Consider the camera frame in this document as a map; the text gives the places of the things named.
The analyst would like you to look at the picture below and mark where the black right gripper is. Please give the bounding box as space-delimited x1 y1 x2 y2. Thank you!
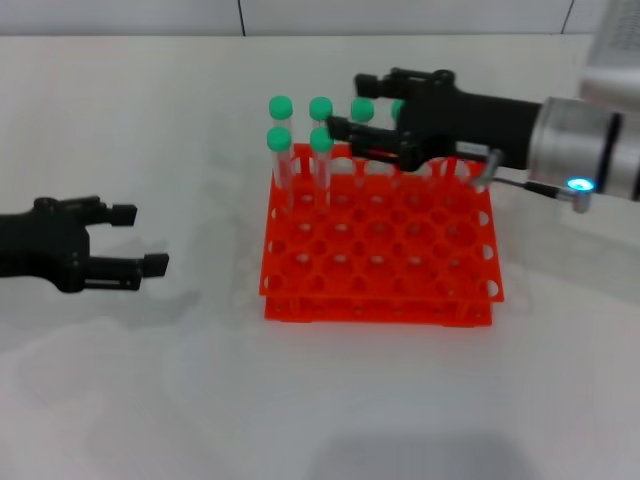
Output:
325 68 544 174

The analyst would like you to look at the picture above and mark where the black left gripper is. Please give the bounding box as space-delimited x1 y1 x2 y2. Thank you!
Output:
0 195 170 294

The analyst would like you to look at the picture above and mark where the orange test tube rack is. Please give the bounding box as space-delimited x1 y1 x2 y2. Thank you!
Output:
258 142 505 329

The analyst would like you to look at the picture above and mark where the silver pin on right gripper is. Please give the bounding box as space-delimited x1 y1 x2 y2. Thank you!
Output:
480 147 504 177

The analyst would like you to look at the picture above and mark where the right wrist cable with plug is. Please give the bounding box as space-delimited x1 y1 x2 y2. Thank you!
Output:
468 172 597 215

